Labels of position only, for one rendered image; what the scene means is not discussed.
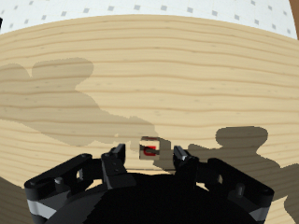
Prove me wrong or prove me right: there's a beige flat mat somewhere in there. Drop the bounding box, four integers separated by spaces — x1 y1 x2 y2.
89 169 176 188

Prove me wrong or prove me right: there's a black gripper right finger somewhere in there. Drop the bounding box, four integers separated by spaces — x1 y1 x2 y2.
167 146 275 224

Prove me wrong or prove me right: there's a beige block with red letter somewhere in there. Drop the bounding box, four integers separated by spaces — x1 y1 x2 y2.
139 136 160 161

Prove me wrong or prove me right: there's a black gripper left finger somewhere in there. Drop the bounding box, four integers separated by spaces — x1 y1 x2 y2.
24 144 136 224

